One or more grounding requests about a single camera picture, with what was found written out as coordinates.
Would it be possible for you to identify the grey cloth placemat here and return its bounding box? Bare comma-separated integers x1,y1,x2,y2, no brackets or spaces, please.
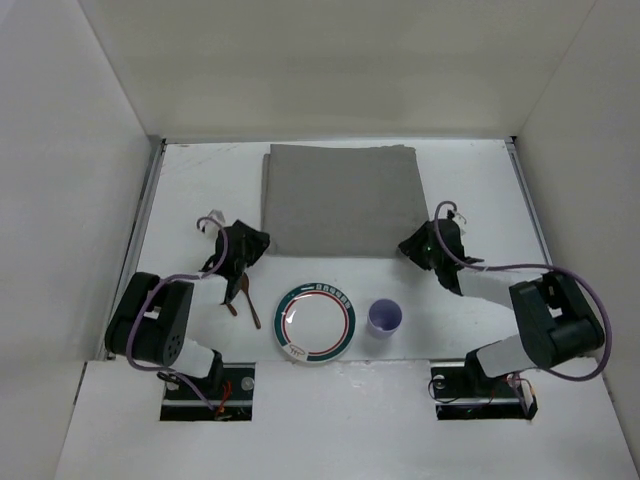
261,144,429,258

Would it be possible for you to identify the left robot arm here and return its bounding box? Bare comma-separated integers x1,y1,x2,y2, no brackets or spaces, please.
104,214,271,404

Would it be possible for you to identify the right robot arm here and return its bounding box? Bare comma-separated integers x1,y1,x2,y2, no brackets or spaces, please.
398,217,612,396

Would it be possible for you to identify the brown wooden spoon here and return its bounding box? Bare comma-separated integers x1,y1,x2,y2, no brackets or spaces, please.
240,273,262,330

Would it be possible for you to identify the brown wooden fork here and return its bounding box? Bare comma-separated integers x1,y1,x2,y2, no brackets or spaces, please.
224,303,238,317

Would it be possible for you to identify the purple cup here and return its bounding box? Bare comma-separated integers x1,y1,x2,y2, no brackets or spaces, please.
367,299,403,339

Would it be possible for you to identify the white plate green red rim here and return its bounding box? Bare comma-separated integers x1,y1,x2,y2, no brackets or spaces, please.
273,282,356,365

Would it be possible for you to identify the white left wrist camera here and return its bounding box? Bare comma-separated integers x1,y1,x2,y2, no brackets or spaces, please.
196,209,226,233

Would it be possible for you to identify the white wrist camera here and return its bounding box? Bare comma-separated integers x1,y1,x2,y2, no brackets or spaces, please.
446,210,467,236
196,209,226,233

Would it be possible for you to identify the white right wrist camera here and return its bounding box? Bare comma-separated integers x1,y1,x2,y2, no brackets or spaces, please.
446,210,467,236

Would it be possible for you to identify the left aluminium table rail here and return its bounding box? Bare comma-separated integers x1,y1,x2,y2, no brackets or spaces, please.
96,135,166,361

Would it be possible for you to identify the aluminium table rail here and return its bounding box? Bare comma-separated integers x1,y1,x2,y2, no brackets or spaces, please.
504,135,584,356
96,135,166,361

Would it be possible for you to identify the right aluminium table rail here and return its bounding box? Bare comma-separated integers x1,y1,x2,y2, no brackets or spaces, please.
504,135,584,356

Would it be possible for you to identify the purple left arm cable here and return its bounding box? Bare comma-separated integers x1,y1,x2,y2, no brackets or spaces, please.
124,215,231,411

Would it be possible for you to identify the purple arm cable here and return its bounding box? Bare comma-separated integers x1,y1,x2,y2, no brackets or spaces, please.
124,215,231,411
433,200,614,416

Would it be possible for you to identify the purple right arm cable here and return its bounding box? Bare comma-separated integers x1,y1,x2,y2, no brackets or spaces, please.
433,200,614,416

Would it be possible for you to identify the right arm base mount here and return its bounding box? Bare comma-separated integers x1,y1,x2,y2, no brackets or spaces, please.
428,360,538,421

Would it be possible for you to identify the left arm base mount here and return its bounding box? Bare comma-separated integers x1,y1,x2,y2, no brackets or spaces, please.
157,363,256,422

